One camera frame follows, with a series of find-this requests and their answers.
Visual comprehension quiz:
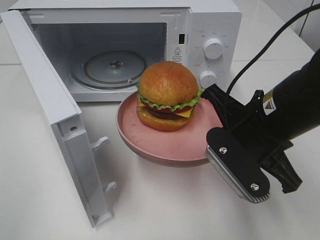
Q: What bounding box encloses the white warning label sticker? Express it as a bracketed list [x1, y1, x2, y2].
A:
[169, 44, 186, 65]

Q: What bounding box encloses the glass microwave turntable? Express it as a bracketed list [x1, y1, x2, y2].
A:
[69, 48, 161, 90]

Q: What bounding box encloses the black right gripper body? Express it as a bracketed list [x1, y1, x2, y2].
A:
[226, 90, 293, 170]

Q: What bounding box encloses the burger with lettuce and cheese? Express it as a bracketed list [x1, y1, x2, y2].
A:
[136, 61, 201, 132]

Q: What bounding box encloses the white microwave oven body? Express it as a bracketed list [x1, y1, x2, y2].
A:
[6, 0, 242, 102]

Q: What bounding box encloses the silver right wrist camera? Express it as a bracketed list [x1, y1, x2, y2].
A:
[204, 127, 271, 205]

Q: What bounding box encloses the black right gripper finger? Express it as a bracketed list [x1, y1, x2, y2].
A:
[263, 151, 303, 193]
[200, 83, 248, 130]

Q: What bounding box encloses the white microwave knob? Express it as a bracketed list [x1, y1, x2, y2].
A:
[203, 37, 223, 60]
[199, 70, 217, 89]

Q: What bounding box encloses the white upper microwave knob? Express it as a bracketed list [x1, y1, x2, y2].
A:
[203, 37, 223, 60]

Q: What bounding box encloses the white microwave door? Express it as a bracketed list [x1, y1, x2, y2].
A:
[1, 10, 117, 228]

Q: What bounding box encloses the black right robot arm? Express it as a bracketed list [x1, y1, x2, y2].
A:
[201, 52, 320, 199]

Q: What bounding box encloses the white lower microwave knob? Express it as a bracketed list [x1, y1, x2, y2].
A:
[199, 70, 217, 89]

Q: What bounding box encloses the pink round plate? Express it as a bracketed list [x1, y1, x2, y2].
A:
[116, 92, 222, 167]

